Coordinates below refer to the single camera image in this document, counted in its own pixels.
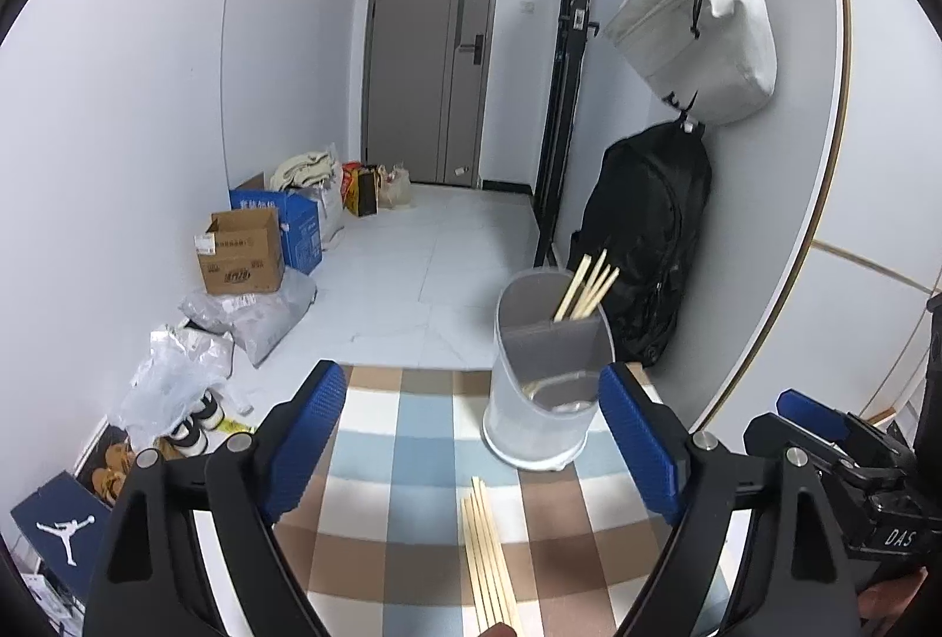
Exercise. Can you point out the black door frame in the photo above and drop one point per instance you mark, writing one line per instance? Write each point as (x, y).
(563, 92)

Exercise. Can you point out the red bag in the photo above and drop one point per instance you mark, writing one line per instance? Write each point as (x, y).
(349, 184)

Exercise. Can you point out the white panel with wood trim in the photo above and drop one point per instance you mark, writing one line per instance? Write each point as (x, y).
(868, 166)

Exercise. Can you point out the black and yellow paper bag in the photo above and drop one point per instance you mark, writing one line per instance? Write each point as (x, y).
(366, 192)

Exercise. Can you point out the wooden chopstick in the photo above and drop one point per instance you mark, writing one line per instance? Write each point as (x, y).
(600, 292)
(573, 286)
(589, 292)
(503, 567)
(602, 302)
(483, 556)
(472, 556)
(588, 281)
(492, 556)

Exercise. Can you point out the person's right hand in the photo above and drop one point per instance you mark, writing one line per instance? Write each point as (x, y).
(890, 607)

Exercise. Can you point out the white and black sneaker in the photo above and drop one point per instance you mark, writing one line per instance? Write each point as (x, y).
(195, 423)

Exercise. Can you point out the brown cardboard box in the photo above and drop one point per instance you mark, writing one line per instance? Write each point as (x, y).
(243, 262)

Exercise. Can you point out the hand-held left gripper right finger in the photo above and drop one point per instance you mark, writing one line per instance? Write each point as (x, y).
(640, 446)

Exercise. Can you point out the white utensil holder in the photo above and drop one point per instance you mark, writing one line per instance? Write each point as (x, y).
(530, 416)

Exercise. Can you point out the grey plastic parcel bag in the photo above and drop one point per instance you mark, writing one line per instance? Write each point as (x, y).
(268, 313)

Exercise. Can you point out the clear plastic bag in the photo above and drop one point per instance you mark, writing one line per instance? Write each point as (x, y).
(176, 379)

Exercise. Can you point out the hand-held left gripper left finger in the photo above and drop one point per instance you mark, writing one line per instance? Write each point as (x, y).
(305, 446)

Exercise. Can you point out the grey door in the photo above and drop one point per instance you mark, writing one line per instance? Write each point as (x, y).
(412, 92)

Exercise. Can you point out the brown sandals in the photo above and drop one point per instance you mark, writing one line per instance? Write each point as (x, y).
(114, 471)

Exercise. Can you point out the beige plastic bag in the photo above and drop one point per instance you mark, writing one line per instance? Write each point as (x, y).
(396, 188)

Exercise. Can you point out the blue cardboard box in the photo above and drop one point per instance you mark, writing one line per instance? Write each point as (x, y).
(302, 232)

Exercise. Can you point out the black backpack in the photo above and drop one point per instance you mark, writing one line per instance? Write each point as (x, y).
(647, 217)

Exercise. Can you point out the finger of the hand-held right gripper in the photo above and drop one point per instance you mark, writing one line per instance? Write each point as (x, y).
(809, 409)
(780, 435)

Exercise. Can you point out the navy shoe box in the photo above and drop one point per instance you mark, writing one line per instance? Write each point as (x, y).
(62, 526)

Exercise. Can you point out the wall hook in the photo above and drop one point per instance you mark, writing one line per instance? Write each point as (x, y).
(688, 125)

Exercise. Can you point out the plaid tablecloth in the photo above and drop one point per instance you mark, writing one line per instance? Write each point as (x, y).
(412, 460)

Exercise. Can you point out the white plastic bag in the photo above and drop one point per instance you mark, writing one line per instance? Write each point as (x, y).
(331, 210)

